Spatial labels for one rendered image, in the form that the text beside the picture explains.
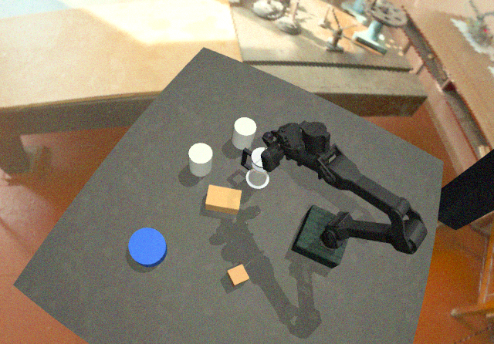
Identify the blue cylinder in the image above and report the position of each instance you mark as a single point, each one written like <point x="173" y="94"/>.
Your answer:
<point x="148" y="247"/>

